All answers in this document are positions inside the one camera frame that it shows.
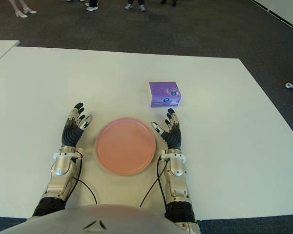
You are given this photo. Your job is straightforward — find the purple tissue paper pack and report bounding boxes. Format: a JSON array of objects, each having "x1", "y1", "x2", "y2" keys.
[{"x1": 148, "y1": 81, "x2": 181, "y2": 108}]

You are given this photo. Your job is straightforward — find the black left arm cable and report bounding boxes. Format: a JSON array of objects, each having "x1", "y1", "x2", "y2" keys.
[{"x1": 72, "y1": 156, "x2": 98, "y2": 205}]

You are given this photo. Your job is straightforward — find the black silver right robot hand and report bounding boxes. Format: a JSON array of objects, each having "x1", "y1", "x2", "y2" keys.
[{"x1": 150, "y1": 108, "x2": 183, "y2": 150}]

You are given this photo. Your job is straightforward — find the silver robot torso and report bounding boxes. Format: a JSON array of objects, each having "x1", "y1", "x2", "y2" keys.
[{"x1": 0, "y1": 204, "x2": 202, "y2": 234}]

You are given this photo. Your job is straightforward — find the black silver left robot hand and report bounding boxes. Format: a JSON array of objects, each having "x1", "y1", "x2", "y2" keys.
[{"x1": 61, "y1": 102, "x2": 93, "y2": 148}]

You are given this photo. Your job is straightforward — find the white table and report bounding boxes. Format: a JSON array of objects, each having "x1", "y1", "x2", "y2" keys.
[
  {"x1": 250, "y1": 0, "x2": 293, "y2": 35},
  {"x1": 0, "y1": 40, "x2": 20, "y2": 68}
]

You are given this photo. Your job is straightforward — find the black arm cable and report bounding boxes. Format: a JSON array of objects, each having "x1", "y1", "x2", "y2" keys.
[
  {"x1": 139, "y1": 156, "x2": 170, "y2": 208},
  {"x1": 72, "y1": 156, "x2": 98, "y2": 205}
]

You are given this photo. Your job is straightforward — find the person wearing white heels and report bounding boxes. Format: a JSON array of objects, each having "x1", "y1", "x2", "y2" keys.
[{"x1": 8, "y1": 0, "x2": 37, "y2": 18}]

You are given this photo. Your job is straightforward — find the round pink plate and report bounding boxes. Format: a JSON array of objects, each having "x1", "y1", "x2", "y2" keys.
[{"x1": 95, "y1": 117, "x2": 157, "y2": 176}]

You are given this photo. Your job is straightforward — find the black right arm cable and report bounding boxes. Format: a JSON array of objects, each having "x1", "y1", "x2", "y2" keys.
[{"x1": 139, "y1": 156, "x2": 170, "y2": 208}]

